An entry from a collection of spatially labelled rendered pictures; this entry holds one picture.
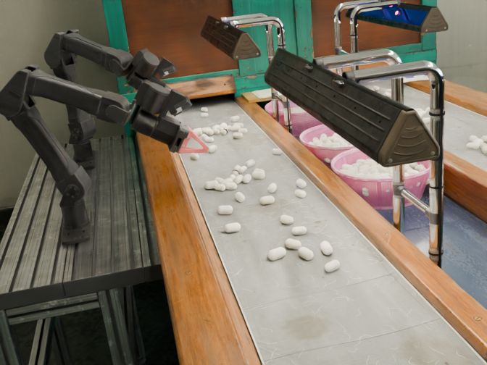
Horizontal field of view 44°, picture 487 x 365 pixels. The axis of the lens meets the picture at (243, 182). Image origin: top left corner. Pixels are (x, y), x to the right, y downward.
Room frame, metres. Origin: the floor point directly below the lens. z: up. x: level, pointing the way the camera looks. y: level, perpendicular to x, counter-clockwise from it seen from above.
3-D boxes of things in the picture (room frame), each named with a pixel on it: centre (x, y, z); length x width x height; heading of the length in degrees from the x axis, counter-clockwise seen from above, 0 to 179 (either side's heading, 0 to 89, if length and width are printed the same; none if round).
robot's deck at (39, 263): (1.85, 0.26, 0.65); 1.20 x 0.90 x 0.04; 10
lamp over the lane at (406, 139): (1.03, -0.16, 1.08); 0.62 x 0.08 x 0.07; 10
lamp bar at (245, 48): (1.99, 0.00, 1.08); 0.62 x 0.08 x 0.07; 10
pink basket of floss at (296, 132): (2.20, -0.24, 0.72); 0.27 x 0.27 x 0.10
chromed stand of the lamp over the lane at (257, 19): (2.00, -0.08, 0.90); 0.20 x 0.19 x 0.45; 10
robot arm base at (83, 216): (1.51, 0.46, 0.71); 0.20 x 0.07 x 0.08; 10
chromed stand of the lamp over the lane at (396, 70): (1.04, -0.24, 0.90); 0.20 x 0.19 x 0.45; 10
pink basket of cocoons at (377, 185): (1.49, -0.37, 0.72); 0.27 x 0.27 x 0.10
